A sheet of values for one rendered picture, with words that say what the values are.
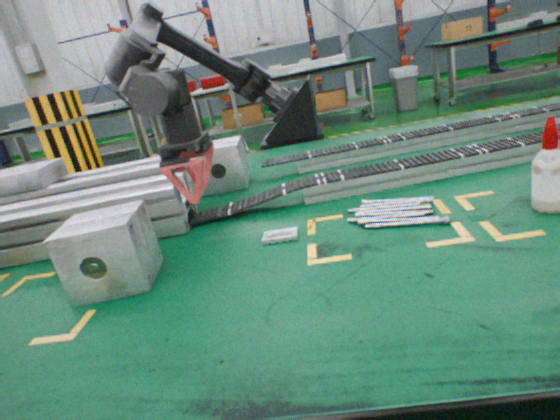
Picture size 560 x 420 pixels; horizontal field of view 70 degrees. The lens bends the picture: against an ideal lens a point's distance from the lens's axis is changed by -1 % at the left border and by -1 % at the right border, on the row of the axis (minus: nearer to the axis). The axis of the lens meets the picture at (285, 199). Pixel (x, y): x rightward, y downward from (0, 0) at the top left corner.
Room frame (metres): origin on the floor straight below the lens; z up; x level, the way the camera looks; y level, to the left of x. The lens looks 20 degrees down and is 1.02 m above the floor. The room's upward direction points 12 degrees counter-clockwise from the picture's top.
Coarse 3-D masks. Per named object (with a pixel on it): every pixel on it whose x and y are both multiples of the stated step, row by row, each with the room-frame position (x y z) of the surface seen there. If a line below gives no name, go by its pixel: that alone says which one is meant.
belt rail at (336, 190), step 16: (464, 160) 0.63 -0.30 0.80; (480, 160) 0.63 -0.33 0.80; (496, 160) 0.63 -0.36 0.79; (512, 160) 0.62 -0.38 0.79; (528, 160) 0.62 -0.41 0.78; (368, 176) 0.63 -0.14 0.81; (384, 176) 0.63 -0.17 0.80; (400, 176) 0.63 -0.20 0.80; (416, 176) 0.64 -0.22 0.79; (432, 176) 0.63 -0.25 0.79; (448, 176) 0.63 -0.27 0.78; (304, 192) 0.64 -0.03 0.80; (320, 192) 0.64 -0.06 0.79; (336, 192) 0.64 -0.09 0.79; (352, 192) 0.64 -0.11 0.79; (368, 192) 0.63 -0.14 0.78
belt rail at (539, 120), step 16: (480, 128) 0.81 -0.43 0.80; (496, 128) 0.82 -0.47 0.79; (512, 128) 0.81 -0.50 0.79; (528, 128) 0.81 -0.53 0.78; (384, 144) 0.82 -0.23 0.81; (400, 144) 0.82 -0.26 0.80; (416, 144) 0.82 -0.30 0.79; (432, 144) 0.82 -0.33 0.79; (448, 144) 0.81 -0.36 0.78; (304, 160) 0.83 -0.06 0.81; (320, 160) 0.83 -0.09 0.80; (336, 160) 0.83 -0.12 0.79; (352, 160) 0.82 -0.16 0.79; (368, 160) 0.82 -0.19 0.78
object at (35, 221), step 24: (72, 192) 0.72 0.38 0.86; (96, 192) 0.70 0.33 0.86; (120, 192) 0.69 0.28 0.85; (144, 192) 0.62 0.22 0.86; (168, 192) 0.62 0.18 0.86; (192, 192) 0.72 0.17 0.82; (0, 216) 0.70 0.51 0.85; (24, 216) 0.63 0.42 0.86; (48, 216) 0.62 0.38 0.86; (168, 216) 0.63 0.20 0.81; (0, 240) 0.63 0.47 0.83; (24, 240) 0.63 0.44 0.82; (0, 264) 0.63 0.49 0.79
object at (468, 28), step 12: (444, 24) 5.58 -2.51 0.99; (456, 24) 5.38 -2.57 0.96; (468, 24) 5.37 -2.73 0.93; (480, 24) 5.37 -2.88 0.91; (444, 36) 5.60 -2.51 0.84; (456, 36) 5.38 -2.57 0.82; (468, 36) 5.38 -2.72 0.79; (324, 96) 5.51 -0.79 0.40; (336, 96) 5.47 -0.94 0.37; (228, 108) 5.94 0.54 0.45; (240, 108) 5.63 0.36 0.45; (252, 108) 5.62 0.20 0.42; (324, 108) 5.52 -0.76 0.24; (228, 120) 5.64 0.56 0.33; (240, 120) 5.63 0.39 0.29; (252, 120) 5.62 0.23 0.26
